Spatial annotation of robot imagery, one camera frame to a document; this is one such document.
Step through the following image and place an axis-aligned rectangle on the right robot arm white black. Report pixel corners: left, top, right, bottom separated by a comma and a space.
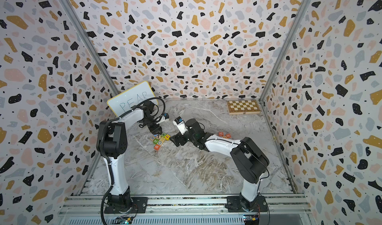
170, 117, 270, 212

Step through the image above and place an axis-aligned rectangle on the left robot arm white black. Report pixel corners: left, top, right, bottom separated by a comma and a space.
96, 97, 169, 215

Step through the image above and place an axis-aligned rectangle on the whiteboard with PEAR text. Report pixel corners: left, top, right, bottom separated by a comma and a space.
107, 81, 155, 116

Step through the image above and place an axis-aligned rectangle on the wooden chessboard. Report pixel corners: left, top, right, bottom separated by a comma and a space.
227, 100, 261, 115

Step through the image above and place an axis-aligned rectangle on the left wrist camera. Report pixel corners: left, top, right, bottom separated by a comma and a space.
156, 113, 169, 123

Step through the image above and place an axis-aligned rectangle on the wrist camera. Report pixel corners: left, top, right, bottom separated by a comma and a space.
156, 113, 169, 123
173, 116, 187, 135

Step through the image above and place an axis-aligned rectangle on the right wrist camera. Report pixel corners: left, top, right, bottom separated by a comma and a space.
173, 116, 187, 135

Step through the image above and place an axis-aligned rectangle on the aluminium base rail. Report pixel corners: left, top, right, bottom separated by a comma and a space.
58, 194, 315, 225

